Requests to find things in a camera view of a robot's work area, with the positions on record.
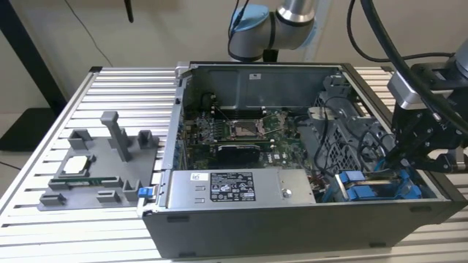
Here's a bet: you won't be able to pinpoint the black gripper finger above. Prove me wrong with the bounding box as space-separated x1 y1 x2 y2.
416 150 460 174
383 130 412 168

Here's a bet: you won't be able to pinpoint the hard disk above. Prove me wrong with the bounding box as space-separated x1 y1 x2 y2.
335 169 415 190

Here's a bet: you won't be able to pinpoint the metal disk bay cage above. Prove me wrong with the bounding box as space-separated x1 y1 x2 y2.
305 74 399 176

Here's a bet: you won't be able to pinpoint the green motherboard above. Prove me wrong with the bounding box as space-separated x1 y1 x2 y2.
183 108 315 170

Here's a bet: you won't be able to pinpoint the metal socket cover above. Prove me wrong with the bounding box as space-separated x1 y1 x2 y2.
257 111 291 135

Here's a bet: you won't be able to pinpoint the CPU socket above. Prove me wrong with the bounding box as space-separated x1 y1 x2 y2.
225 119 261 138

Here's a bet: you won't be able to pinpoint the black graphics card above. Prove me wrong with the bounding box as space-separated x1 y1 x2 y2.
216 144 263 169

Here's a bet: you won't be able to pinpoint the open black PC case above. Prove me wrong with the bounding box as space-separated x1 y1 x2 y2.
136 60 468 260

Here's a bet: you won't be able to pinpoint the black RAM slots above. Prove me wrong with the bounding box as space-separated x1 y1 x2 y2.
209 105 267 121

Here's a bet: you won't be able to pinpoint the silver power supply unit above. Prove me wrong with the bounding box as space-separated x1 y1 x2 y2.
164 168 317 207

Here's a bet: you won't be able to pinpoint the grey parts rack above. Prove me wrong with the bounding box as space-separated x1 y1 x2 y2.
37 110 163 212

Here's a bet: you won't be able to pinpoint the green RAM stick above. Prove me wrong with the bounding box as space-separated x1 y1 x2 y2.
51 176 119 185

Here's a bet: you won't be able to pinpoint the silver CPU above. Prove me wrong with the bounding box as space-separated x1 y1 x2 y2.
63 156 92 175

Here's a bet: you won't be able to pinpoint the black antenna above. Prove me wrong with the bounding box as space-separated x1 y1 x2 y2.
123 0 135 24

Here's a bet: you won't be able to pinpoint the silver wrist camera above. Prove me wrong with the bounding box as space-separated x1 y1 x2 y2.
387 71 432 110

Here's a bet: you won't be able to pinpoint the black disk wire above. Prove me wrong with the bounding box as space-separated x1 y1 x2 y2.
313 96 353 171

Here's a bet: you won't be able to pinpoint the thick black robot cables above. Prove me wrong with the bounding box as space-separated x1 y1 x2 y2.
345 0 468 132

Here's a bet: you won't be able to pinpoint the black arm joint cable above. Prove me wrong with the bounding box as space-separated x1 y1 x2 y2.
228 0 251 36

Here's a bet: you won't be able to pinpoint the thin black wall cable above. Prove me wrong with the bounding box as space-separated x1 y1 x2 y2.
64 0 115 67

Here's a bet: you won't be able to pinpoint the black upright post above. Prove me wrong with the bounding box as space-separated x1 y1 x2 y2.
0 0 67 113

